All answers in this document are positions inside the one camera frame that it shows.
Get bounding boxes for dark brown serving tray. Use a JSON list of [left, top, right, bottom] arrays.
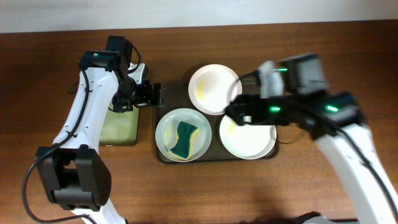
[[155, 82, 241, 164]]

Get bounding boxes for pink plate with yellow stain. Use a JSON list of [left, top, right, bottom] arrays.
[[188, 64, 242, 115]]

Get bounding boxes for black soapy water tray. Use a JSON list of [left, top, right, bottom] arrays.
[[99, 107, 139, 146]]

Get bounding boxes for pale green plate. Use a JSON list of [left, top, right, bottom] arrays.
[[155, 108, 212, 164]]

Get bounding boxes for cream white plate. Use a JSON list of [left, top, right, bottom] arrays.
[[219, 116, 277, 160]]

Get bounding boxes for green and yellow sponge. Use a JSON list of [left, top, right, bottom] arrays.
[[165, 121, 200, 161]]

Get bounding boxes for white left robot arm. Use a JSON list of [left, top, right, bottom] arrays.
[[29, 48, 162, 223]]

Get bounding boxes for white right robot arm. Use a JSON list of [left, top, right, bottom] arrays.
[[224, 53, 397, 223]]

